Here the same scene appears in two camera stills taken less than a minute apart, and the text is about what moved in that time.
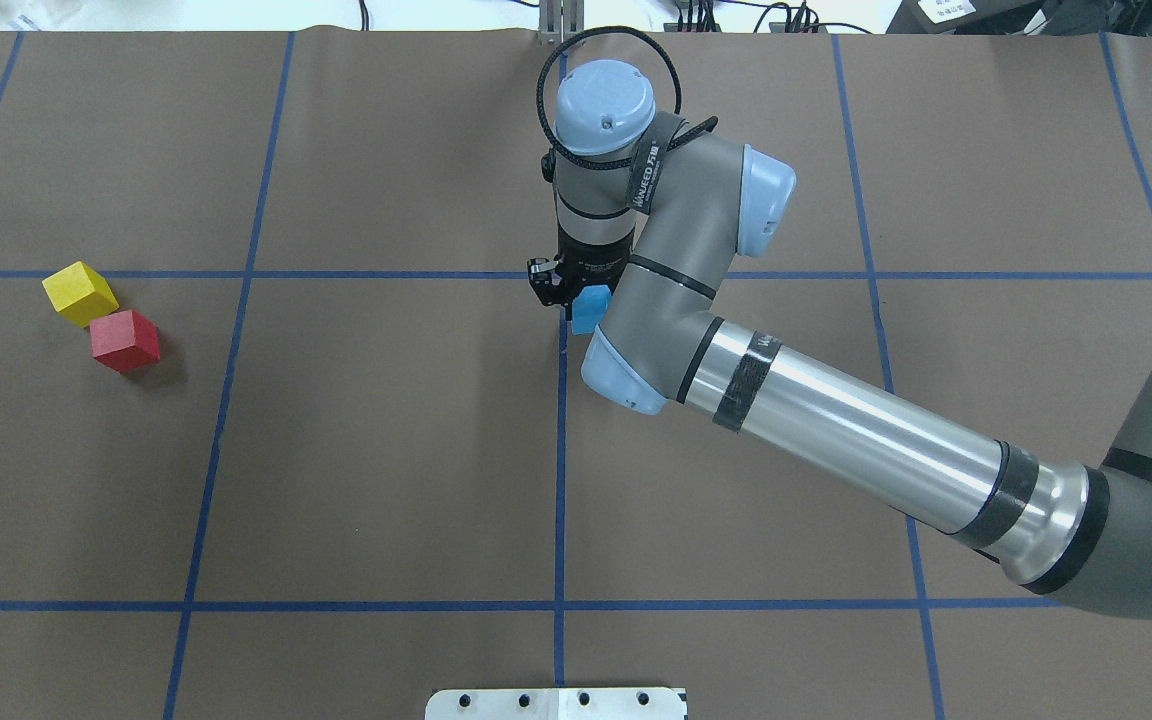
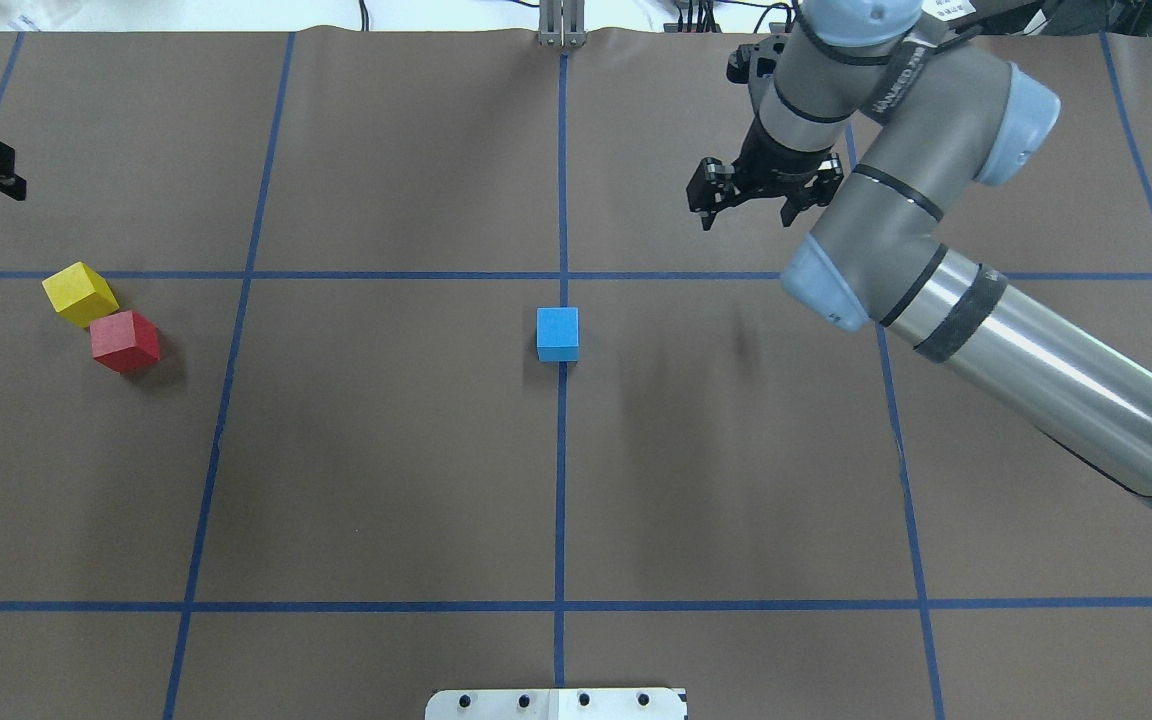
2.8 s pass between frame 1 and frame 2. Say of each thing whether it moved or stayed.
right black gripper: moved
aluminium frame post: stayed
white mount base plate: stayed
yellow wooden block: stayed
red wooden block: stayed
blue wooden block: moved
